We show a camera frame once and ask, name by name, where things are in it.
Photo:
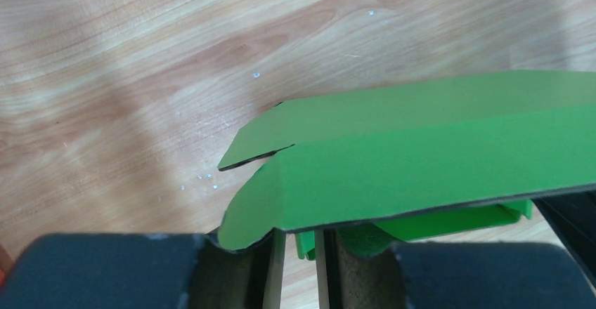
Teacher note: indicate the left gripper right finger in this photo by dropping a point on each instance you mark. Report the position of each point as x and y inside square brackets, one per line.
[450, 275]

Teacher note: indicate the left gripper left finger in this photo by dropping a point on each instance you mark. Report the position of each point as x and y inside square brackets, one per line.
[150, 270]

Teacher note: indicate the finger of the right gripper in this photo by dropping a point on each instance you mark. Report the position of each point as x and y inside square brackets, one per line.
[572, 218]

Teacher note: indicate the green paper box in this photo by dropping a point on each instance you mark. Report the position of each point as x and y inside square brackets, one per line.
[441, 156]

